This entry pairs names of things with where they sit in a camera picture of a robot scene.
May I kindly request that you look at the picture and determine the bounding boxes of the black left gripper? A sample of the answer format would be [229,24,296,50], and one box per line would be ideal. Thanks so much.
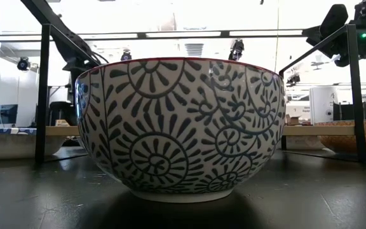
[62,57,92,84]

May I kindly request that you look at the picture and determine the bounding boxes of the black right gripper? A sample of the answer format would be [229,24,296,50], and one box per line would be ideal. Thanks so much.
[302,4,366,67]

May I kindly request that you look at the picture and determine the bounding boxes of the blue and white patterned bowl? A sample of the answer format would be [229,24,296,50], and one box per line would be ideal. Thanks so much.
[0,127,67,160]

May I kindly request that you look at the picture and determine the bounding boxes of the wooden shelf with black legs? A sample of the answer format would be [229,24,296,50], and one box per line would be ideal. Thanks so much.
[35,24,366,165]

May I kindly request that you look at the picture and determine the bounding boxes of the black office chair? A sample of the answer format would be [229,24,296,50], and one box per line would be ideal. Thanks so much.
[48,101,77,127]

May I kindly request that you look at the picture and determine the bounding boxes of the black ceiling spotlight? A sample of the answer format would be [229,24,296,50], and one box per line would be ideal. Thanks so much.
[227,38,245,62]
[17,56,31,72]
[120,49,133,62]

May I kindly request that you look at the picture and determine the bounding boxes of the white cylindrical appliance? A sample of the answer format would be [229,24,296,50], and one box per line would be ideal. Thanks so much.
[309,86,339,125]

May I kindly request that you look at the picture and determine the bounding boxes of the black monitor back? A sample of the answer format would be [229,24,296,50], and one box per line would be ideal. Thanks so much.
[332,101,357,121]

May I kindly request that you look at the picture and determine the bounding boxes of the dark desk monitor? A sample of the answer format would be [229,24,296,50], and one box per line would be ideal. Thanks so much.
[0,104,19,126]

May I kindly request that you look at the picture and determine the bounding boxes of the cardboard box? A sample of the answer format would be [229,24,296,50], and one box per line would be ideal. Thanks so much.
[285,114,301,126]

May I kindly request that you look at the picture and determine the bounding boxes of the ceiling light strip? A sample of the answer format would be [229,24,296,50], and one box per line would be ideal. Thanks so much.
[0,29,304,42]

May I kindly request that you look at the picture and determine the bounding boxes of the red-rimmed swirl patterned bowl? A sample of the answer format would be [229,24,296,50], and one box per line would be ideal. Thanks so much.
[74,57,287,204]

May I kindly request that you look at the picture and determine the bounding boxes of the ceiling air vent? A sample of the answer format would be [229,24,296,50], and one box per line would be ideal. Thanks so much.
[184,43,205,57]

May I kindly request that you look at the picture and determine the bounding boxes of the black table mat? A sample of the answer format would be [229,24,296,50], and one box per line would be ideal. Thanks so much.
[0,146,366,229]

